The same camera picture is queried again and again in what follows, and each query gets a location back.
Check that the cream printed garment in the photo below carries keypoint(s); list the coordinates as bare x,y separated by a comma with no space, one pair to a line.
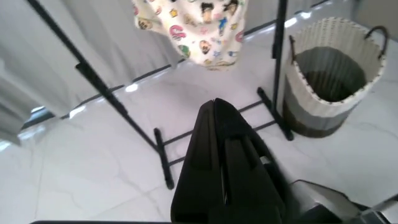
199,31

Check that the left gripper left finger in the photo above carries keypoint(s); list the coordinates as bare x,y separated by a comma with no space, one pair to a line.
196,180

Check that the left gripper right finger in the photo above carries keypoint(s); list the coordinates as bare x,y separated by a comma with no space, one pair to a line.
248,186

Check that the white laundry basket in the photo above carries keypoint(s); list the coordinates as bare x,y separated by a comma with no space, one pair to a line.
311,105

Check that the black clothes rack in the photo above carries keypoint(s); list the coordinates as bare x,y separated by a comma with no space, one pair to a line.
99,84

